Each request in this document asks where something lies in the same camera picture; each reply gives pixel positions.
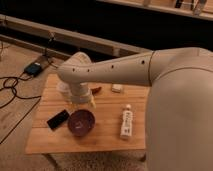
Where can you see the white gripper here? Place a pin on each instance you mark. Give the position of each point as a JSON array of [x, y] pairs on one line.
[[81, 94]]

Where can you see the white sponge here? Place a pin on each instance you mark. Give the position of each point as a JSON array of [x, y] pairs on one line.
[[118, 88]]

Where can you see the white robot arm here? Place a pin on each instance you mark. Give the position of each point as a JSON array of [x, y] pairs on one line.
[[179, 108]]

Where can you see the purple bowl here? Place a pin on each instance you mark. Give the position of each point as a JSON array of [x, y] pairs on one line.
[[81, 122]]

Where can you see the black rectangular phone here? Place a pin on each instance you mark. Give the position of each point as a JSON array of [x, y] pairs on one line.
[[58, 119]]

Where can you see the wooden table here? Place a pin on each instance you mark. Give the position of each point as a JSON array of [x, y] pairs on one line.
[[105, 136]]

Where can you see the blue power adapter box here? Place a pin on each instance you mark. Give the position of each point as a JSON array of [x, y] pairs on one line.
[[33, 69]]

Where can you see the white tube bottle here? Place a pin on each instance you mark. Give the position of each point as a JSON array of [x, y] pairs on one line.
[[126, 127]]

